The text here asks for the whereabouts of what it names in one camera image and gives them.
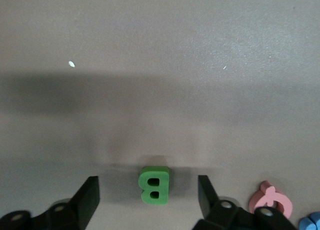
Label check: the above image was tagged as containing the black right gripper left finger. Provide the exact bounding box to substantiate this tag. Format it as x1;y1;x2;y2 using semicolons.
0;175;101;230

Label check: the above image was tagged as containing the blue foam letter G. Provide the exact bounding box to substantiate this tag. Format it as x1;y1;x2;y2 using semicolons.
298;211;320;230

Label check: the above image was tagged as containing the green foam letter B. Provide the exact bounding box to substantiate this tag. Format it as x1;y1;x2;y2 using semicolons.
138;166;171;206

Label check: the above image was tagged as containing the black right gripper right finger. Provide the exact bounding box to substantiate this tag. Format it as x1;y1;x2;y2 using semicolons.
192;174;298;230

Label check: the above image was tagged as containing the red foam letter Q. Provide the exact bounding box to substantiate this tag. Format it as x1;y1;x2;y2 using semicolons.
248;180;293;220

